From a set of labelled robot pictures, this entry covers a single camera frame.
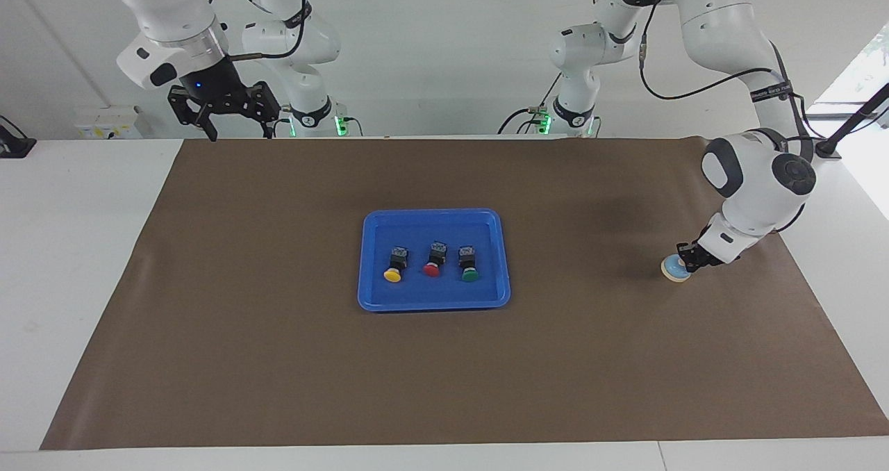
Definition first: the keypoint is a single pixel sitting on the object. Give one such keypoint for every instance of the yellow push button switch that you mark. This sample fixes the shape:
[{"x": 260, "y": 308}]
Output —
[{"x": 396, "y": 266}]

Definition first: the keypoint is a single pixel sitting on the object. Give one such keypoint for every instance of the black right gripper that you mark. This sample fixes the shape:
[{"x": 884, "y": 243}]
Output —
[{"x": 224, "y": 94}]

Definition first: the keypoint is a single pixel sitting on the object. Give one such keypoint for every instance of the black clamp stand base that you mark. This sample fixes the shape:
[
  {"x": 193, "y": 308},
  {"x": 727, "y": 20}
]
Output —
[{"x": 14, "y": 148}]

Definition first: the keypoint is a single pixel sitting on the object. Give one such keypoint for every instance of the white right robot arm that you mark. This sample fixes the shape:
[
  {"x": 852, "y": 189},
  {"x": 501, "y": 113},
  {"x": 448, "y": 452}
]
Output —
[{"x": 173, "y": 12}]

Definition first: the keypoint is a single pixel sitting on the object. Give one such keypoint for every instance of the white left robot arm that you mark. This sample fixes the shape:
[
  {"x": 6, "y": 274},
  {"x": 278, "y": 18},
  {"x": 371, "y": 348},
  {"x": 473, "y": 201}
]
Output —
[{"x": 757, "y": 186}]

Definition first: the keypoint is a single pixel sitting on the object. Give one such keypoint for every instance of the white wall socket box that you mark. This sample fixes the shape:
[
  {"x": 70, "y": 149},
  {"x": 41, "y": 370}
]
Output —
[{"x": 104, "y": 124}]

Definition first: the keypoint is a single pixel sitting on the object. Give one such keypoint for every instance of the light blue desk bell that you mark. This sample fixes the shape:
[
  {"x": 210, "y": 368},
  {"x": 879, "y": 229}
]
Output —
[{"x": 671, "y": 271}]

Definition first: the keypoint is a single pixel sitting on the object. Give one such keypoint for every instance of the red push button switch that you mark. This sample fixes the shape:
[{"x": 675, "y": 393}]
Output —
[{"x": 435, "y": 261}]

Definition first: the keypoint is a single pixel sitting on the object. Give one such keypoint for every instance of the blue plastic tray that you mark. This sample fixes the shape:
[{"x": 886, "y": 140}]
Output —
[{"x": 389, "y": 297}]

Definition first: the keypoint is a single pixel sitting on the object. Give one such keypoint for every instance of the black slanted stand pole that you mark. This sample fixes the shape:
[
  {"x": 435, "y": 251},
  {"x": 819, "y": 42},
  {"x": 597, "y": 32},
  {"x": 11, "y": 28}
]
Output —
[{"x": 828, "y": 153}]

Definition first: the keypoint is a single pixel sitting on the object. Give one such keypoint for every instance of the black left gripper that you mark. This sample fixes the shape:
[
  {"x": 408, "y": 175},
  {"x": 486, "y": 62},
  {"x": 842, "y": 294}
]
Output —
[{"x": 700, "y": 257}]

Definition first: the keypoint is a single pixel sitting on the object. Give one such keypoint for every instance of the green push button switch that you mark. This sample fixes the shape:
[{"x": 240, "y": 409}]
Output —
[{"x": 469, "y": 266}]

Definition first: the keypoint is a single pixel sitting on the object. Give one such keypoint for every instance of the brown table mat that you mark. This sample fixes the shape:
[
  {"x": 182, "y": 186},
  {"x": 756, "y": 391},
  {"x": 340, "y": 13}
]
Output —
[{"x": 444, "y": 374}]

